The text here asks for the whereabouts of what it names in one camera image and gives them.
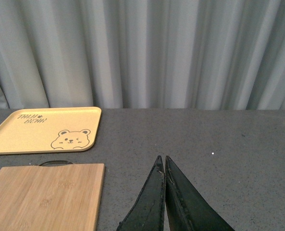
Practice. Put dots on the wooden cutting board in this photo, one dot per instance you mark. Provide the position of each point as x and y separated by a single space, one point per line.
62 198

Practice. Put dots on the yellow bear tray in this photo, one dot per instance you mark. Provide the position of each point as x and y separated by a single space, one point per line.
49 130

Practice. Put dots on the grey curtain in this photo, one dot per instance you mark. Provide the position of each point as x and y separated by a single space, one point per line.
204 54

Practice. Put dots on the black cutting board handle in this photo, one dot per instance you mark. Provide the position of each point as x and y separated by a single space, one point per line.
55 162

